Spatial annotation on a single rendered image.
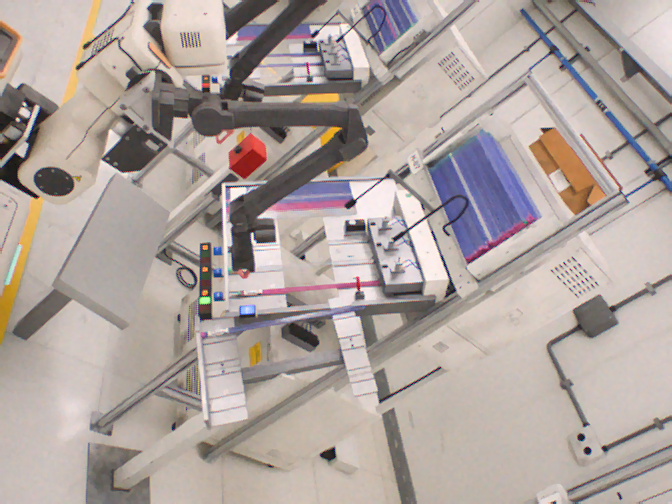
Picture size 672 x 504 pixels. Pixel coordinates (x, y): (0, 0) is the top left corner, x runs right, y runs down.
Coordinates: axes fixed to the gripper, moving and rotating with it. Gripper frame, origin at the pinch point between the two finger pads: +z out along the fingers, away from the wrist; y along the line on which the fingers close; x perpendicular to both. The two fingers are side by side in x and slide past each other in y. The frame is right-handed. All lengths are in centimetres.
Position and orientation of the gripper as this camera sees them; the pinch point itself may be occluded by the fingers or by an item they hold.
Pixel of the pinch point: (244, 276)
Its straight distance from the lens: 188.2
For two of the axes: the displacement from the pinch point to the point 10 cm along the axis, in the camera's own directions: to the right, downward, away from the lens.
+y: -1.7, -7.0, 7.0
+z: -0.6, 7.2, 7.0
